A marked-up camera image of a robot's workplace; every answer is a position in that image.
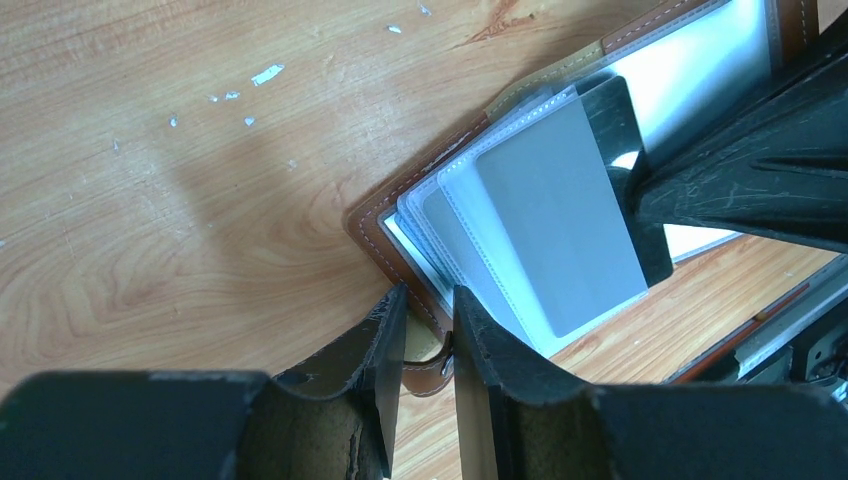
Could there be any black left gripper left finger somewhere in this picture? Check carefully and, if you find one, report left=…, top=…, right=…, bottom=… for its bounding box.
left=1, top=285, right=407, bottom=479

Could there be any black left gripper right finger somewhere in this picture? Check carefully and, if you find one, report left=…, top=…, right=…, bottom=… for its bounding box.
left=453, top=286, right=847, bottom=479

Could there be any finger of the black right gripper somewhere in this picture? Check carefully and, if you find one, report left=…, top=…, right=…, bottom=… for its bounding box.
left=631, top=29, right=847, bottom=253

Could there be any black mounting rail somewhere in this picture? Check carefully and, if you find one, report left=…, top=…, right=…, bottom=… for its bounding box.
left=665, top=254, right=847, bottom=384

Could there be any brown leather card holder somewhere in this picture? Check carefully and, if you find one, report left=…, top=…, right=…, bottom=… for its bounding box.
left=346, top=1, right=819, bottom=397

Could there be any grey card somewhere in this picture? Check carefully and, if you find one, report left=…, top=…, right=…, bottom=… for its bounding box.
left=475, top=98, right=648, bottom=342

